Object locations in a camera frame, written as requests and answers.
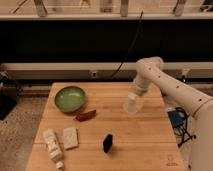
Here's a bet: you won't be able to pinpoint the black equipment at left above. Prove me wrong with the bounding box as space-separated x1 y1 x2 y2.
0 71 22 121

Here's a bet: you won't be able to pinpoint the black hanging cable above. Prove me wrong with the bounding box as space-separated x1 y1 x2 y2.
105 10 145 81

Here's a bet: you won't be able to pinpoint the black floor cables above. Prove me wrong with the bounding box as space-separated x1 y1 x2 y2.
169 106 198 148

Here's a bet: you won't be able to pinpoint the brown dried chili pepper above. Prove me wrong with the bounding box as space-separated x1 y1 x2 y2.
75 110 96 122

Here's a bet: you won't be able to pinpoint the white wall outlet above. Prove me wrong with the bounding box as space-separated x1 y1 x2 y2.
91 70 98 78

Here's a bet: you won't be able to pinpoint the black eraser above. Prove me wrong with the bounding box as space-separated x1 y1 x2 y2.
103 134 113 153

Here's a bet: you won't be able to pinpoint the green bowl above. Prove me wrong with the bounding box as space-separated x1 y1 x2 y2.
54 86 86 113

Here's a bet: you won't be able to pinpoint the white plastic bottle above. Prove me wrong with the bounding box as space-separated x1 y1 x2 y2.
43 129 64 171

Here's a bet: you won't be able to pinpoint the white rectangular sponge block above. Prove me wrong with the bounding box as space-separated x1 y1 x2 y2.
63 127 78 150

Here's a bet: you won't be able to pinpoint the blue connector box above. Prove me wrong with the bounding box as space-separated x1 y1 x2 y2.
168 111 183 128

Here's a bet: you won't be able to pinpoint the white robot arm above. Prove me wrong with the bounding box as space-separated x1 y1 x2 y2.
125 57 213 171

